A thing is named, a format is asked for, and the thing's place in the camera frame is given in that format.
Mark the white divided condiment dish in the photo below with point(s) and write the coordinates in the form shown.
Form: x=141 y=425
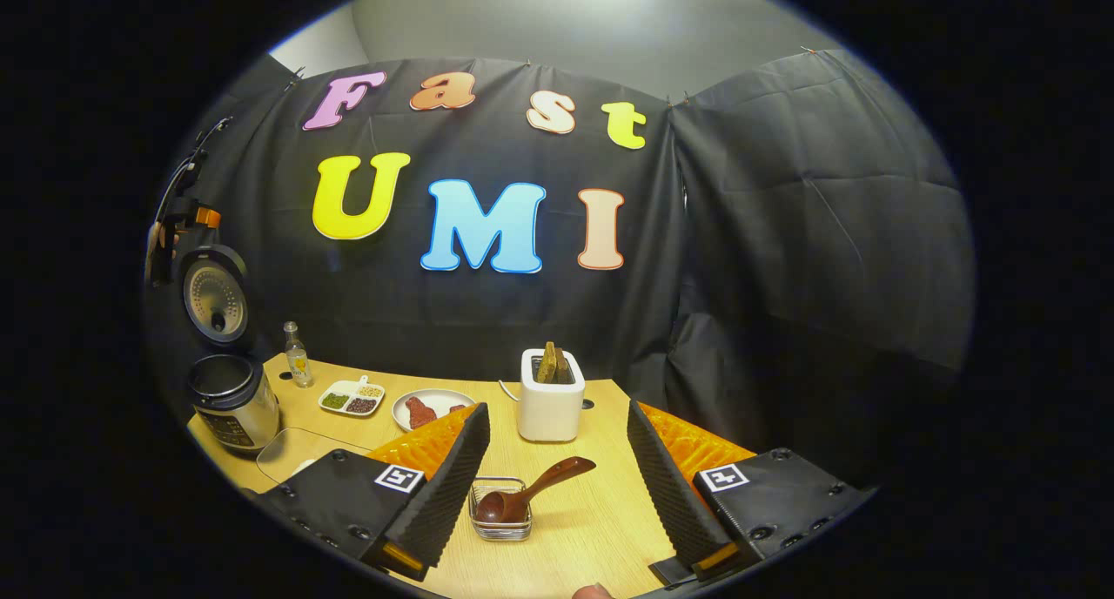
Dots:
x=348 y=399

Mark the brown toast slice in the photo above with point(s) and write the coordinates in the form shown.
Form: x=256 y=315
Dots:
x=546 y=364
x=563 y=368

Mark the white toaster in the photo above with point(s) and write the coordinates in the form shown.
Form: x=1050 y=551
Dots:
x=548 y=412

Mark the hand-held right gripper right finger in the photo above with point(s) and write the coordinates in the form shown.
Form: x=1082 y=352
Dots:
x=670 y=494

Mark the white round plate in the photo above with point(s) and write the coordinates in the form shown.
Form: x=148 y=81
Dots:
x=448 y=397

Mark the black silver rice cooker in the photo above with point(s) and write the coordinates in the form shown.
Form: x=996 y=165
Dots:
x=235 y=407

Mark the clear plastic rice box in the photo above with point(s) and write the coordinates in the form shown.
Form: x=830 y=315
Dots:
x=305 y=447

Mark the black backdrop cloth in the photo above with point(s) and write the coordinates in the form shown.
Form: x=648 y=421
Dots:
x=783 y=233

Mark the small glass bottle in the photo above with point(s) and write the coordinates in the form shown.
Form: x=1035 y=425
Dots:
x=298 y=364

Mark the white rice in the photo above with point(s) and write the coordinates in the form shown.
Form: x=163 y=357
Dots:
x=305 y=468

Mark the brown wooden spoon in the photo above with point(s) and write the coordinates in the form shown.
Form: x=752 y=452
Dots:
x=557 y=475

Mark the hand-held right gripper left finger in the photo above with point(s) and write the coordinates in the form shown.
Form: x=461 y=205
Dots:
x=452 y=486

